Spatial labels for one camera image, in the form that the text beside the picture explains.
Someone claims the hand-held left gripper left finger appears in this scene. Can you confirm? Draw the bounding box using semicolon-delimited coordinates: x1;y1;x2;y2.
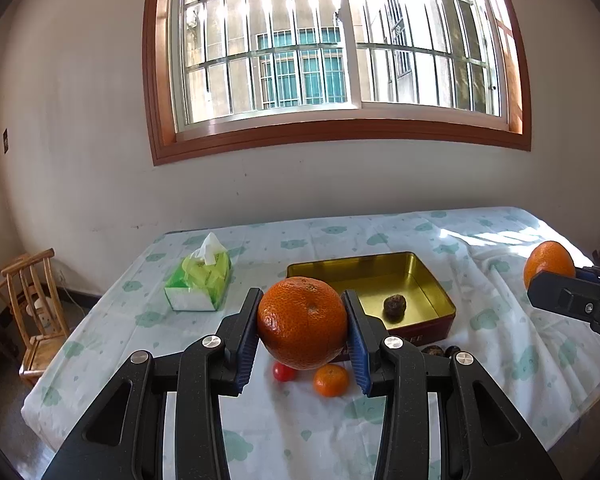
41;287;265;480

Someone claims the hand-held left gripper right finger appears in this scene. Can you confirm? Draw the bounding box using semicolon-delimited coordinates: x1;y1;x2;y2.
341;289;563;480

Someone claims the small mandarin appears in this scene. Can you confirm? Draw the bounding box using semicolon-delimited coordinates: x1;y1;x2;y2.
313;363;351;398

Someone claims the large orange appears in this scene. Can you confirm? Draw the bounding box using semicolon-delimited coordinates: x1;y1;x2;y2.
523;241;577;291
256;277;350;372

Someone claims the gold and red tin box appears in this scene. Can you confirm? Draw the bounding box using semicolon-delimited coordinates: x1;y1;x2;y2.
286;251;457;361

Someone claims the white cloud printed tablecloth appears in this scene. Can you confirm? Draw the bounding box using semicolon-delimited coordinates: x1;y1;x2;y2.
21;206;600;480

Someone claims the green tissue box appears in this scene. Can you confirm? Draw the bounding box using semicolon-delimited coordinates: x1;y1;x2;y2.
163;232;232;312

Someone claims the small bamboo chair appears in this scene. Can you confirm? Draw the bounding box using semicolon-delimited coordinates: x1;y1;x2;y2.
0;248;71;386

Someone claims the barred window with wooden frame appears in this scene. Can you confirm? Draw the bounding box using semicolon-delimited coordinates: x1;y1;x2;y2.
142;0;532;166

